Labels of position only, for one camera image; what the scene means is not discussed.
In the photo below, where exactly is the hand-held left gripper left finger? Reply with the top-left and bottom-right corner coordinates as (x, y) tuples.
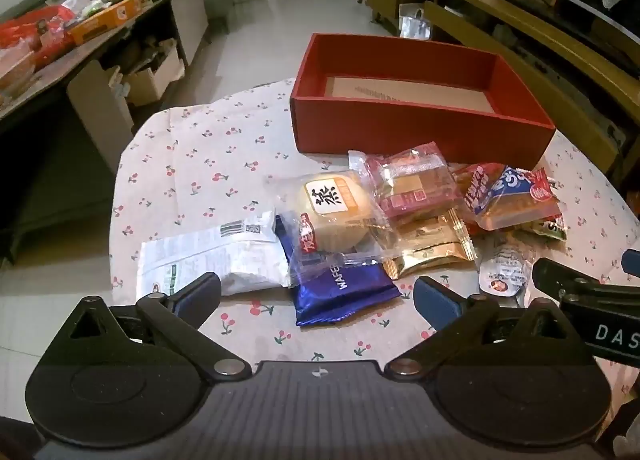
(40, 272), (252, 383)

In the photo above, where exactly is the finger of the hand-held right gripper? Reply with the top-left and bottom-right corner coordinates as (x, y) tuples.
(531, 257), (608, 303)
(621, 249), (640, 287)

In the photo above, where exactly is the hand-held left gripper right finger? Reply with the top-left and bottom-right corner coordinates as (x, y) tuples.
(385, 276), (596, 383)

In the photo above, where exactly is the white snack packet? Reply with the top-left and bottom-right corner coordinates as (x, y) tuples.
(137, 208), (293, 297)

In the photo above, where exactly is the green and white wafer packet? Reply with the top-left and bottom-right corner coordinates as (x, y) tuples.
(520, 214), (569, 241)

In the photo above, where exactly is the small white jelly cup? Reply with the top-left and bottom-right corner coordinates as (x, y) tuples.
(478, 240), (533, 297)

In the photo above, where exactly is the gold snack packet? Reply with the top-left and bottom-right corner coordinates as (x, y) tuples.
(382, 210), (478, 281)

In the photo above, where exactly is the red and blue bread packet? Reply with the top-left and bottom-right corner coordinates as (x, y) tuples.
(452, 162), (563, 233)

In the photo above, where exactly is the blue wafer packet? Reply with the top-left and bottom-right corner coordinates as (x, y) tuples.
(274, 215), (402, 328)

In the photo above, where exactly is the pink cake packet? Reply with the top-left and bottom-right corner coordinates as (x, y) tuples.
(348, 141), (463, 225)

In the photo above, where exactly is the clear round pastry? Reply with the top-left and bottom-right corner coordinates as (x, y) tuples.
(265, 170), (396, 288)

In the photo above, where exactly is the red cardboard box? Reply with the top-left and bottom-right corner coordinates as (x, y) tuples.
(289, 33), (557, 171)

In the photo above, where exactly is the cherry print tablecloth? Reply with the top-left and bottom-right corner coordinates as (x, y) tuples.
(109, 77), (640, 421)

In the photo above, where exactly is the white cardboard box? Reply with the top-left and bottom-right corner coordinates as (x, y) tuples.
(120, 40), (186, 108)

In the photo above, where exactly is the black and white side table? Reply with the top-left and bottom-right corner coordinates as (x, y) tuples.
(0, 0), (211, 175)

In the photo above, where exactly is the clear plastic bag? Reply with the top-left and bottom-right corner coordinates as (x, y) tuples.
(399, 4), (432, 40)

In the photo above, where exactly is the orange cardboard box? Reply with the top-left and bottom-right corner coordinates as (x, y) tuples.
(66, 0), (142, 46)

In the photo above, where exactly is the red plastic bag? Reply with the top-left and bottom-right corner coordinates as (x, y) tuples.
(0, 7), (76, 65)

